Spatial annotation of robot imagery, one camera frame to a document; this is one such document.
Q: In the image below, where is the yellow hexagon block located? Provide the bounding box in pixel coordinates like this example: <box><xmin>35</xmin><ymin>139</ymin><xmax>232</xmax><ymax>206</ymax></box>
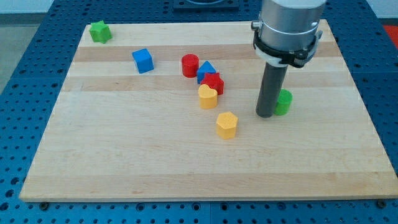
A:
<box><xmin>216</xmin><ymin>111</ymin><xmax>238</xmax><ymax>139</ymax></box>

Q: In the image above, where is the red star block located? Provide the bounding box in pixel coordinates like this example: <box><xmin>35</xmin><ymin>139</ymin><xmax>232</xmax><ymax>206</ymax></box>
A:
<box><xmin>200</xmin><ymin>73</ymin><xmax>224</xmax><ymax>95</ymax></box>

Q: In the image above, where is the blue triangle block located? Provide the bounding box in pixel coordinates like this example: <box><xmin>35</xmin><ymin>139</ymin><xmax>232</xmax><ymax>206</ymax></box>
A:
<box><xmin>197</xmin><ymin>61</ymin><xmax>216</xmax><ymax>84</ymax></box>

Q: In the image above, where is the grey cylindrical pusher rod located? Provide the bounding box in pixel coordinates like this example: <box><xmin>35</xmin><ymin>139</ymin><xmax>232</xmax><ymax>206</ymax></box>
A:
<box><xmin>256</xmin><ymin>63</ymin><xmax>287</xmax><ymax>118</ymax></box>

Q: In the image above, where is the blue cube block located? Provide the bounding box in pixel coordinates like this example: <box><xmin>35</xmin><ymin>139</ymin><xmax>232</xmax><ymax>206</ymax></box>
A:
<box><xmin>132</xmin><ymin>49</ymin><xmax>154</xmax><ymax>73</ymax></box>

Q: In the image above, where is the wooden board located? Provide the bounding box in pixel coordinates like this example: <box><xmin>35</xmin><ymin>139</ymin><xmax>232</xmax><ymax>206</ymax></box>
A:
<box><xmin>19</xmin><ymin>21</ymin><xmax>397</xmax><ymax>202</ymax></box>

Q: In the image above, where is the yellow heart block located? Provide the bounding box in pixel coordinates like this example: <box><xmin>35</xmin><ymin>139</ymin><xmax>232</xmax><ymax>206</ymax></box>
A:
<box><xmin>198</xmin><ymin>84</ymin><xmax>218</xmax><ymax>110</ymax></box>

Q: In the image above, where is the red cylinder block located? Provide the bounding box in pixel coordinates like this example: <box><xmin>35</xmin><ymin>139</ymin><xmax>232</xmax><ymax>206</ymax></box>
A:
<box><xmin>181</xmin><ymin>54</ymin><xmax>199</xmax><ymax>78</ymax></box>

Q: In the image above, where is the green star block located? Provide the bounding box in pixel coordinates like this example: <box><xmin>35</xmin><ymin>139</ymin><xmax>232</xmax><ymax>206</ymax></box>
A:
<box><xmin>89</xmin><ymin>21</ymin><xmax>113</xmax><ymax>44</ymax></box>

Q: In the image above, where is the green cylinder block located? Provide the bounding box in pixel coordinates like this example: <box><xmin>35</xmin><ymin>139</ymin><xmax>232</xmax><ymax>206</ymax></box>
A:
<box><xmin>274</xmin><ymin>89</ymin><xmax>293</xmax><ymax>116</ymax></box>

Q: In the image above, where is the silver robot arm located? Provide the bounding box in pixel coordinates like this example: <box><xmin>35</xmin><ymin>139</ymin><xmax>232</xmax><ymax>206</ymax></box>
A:
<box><xmin>251</xmin><ymin>0</ymin><xmax>326</xmax><ymax>68</ymax></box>

